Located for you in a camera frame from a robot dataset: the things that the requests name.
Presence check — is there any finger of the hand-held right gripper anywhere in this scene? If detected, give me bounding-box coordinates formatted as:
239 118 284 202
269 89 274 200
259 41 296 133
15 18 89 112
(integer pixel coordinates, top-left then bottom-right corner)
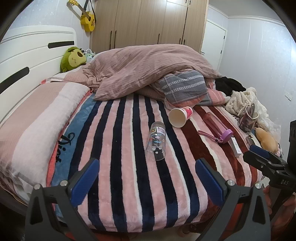
249 144 287 166
243 150 288 177

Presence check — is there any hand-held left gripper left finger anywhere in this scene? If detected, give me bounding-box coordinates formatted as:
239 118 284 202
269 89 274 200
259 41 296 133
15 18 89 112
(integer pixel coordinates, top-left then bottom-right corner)
24 158 100 241

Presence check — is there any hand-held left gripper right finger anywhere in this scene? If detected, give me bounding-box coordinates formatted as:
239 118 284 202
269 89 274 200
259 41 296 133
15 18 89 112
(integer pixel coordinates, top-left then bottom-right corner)
195 158 271 241

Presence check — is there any clear printed cup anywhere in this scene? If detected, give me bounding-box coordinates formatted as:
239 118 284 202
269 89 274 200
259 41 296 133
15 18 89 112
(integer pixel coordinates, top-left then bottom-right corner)
145 121 167 161

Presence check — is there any pink paper cup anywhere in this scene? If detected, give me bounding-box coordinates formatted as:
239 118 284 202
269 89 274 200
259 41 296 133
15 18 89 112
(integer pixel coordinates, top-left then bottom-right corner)
168 106 193 128

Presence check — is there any person's right hand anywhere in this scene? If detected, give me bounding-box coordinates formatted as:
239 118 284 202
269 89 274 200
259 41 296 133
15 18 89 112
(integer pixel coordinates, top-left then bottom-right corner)
263 185 296 241

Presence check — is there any beige soft toy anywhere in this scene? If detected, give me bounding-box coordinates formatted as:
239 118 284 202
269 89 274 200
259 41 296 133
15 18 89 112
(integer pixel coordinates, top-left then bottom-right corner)
255 127 278 154

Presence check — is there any white narrow box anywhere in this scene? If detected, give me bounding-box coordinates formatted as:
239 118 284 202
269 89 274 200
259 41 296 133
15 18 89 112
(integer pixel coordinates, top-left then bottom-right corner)
230 137 242 158

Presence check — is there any clear plastic bag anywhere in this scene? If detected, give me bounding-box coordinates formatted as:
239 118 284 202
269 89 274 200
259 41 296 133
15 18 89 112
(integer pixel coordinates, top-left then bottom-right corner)
252 98 282 142

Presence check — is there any pink bottle with purple lid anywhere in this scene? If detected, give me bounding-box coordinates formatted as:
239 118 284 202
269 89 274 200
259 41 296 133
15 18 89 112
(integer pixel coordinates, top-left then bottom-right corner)
198 112 234 144

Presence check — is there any striped plush blanket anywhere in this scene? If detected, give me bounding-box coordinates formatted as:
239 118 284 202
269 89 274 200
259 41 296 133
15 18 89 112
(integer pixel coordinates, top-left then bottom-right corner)
46 93 265 233

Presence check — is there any white fluffy garment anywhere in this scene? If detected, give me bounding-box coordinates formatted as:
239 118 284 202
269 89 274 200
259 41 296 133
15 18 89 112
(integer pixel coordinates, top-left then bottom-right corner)
225 87 258 116

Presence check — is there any pink and white pillow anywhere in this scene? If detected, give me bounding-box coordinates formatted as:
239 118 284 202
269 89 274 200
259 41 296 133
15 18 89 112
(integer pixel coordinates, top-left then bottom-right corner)
0 81 91 189

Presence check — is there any black clothing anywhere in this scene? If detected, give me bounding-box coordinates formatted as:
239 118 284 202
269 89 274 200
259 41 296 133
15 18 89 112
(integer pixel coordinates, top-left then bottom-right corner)
213 76 247 97

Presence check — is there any grey patterned quilt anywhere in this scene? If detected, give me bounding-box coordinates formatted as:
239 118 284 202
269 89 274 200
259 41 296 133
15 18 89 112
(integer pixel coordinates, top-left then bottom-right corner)
149 69 232 110

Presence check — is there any pink striped pillow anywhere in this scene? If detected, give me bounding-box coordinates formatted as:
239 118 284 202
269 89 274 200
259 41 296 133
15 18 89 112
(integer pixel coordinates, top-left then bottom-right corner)
40 67 93 87

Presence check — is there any white door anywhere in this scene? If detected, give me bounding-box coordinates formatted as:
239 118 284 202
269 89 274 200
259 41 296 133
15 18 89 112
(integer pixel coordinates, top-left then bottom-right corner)
201 19 228 71

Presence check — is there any green plush toy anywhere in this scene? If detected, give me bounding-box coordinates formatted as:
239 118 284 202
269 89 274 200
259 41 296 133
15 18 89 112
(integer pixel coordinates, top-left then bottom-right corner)
60 47 87 73

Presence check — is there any small pale plush toy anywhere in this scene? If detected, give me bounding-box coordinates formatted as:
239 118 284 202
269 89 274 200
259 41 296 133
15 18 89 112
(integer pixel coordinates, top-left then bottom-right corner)
83 49 97 62

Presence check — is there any pink duvet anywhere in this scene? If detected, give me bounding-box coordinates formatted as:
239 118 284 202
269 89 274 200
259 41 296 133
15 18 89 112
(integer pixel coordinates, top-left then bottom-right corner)
82 44 223 101

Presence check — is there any white bed headboard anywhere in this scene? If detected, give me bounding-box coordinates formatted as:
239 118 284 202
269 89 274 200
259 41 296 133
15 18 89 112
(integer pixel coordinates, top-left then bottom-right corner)
0 25 78 127

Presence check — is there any yellow ukulele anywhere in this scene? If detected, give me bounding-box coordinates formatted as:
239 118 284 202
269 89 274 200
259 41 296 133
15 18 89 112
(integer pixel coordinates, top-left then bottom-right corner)
68 0 97 32

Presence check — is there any wooden wardrobe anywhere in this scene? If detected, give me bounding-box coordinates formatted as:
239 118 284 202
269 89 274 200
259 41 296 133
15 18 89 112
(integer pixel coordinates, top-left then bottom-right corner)
91 0 209 55

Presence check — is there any dark bag with handles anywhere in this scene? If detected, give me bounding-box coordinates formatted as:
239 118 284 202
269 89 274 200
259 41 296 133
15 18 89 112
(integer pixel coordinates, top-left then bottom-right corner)
236 104 259 133

